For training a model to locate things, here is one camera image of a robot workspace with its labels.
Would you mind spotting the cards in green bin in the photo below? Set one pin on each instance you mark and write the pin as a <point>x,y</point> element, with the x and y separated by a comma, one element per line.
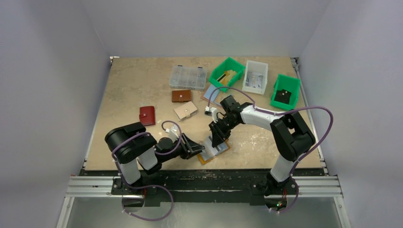
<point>226,77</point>

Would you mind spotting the stack of loose cards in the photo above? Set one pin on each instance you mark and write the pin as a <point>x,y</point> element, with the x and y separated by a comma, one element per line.
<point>215,97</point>

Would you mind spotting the cards in white bin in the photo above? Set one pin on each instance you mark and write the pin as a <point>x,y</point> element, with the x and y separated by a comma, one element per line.
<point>254,80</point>

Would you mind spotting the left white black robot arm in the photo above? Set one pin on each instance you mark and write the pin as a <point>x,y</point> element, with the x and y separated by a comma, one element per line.
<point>132,147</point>

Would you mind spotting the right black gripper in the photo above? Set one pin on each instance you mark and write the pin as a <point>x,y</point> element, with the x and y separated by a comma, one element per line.
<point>218,128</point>

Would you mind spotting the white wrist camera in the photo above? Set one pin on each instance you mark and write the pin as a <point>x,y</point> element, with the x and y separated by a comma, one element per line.
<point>173,133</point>
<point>212,112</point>

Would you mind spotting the aluminium frame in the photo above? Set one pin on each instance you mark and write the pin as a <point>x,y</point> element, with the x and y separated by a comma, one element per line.
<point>311,186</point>

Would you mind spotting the black card holder in bin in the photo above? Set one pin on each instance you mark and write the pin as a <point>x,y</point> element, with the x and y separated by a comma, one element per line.
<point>282,96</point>

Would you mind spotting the green bin right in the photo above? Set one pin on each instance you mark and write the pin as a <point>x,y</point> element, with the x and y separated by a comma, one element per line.
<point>291,84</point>

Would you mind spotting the red leather card holder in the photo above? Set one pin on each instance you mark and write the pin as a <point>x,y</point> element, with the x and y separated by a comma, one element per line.
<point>147,115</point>

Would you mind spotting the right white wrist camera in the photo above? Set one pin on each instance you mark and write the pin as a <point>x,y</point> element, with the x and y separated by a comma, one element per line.
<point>212,112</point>

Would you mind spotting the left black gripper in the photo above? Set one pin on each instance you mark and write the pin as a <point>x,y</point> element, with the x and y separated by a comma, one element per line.
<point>186,145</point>

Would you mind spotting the white plastic bin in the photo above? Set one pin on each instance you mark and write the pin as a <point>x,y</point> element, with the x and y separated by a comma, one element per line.
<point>262,68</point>

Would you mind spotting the beige card holder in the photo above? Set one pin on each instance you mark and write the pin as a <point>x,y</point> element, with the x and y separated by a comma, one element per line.
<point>186,110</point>

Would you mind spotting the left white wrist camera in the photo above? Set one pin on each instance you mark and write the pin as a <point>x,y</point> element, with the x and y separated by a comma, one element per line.
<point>173,133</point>

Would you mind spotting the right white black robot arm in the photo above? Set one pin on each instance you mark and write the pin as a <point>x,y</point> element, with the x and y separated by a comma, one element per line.
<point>292,135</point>

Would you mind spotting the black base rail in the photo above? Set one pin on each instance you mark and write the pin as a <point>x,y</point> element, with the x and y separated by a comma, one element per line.
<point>202,186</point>

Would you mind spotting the green bin with cards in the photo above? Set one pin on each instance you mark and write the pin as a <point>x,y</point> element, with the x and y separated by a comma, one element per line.
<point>228,64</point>

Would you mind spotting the brown leather card holder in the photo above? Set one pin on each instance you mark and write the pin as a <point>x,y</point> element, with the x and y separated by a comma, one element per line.
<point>181,96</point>

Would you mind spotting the clear plastic organizer box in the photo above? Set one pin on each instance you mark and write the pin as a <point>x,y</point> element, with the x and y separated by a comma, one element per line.
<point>192,78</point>

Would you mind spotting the mustard yellow card holder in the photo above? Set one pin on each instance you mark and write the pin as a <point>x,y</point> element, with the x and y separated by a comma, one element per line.
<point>204,158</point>

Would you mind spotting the white credit card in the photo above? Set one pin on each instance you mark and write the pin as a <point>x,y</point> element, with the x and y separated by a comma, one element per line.
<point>209,149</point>

